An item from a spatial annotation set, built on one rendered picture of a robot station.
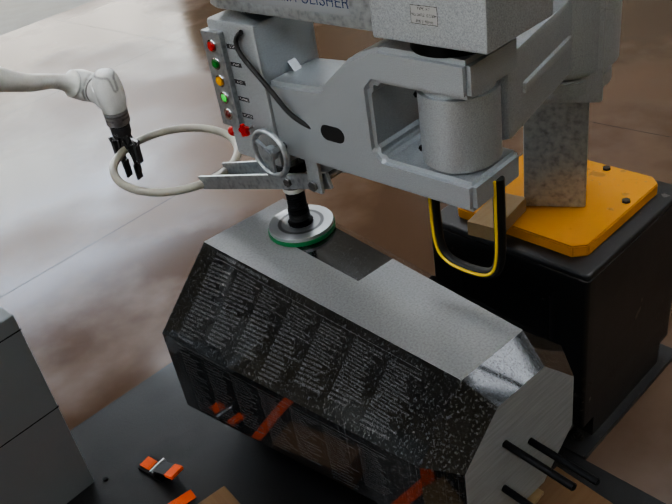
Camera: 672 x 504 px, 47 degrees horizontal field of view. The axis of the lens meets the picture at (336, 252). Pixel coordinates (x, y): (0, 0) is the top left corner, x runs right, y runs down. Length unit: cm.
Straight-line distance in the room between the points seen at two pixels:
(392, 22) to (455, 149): 32
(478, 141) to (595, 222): 80
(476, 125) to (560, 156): 74
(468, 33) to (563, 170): 99
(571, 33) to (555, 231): 60
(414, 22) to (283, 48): 59
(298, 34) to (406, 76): 52
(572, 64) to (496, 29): 71
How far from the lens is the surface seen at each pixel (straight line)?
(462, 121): 175
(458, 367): 191
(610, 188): 267
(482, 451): 193
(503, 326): 202
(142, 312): 379
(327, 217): 249
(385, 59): 179
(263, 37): 211
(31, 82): 278
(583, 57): 227
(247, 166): 267
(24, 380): 269
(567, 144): 245
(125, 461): 307
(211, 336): 244
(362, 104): 189
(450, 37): 162
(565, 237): 242
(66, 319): 394
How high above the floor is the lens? 212
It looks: 34 degrees down
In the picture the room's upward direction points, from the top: 10 degrees counter-clockwise
